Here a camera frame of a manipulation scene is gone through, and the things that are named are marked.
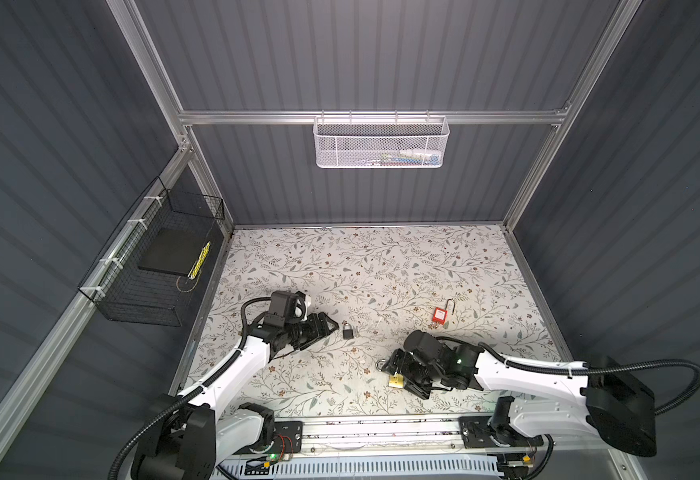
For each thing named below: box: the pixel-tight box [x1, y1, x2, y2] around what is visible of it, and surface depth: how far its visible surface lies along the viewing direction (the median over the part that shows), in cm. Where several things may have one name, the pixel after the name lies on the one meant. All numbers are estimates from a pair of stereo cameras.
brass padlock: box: [388, 372, 405, 388], surface depth 82 cm
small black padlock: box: [342, 323, 354, 340], surface depth 93 cm
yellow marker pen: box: [188, 241, 211, 280], surface depth 76 cm
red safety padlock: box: [432, 298, 455, 325], surface depth 96 cm
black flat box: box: [138, 227, 210, 277], surface depth 75 cm
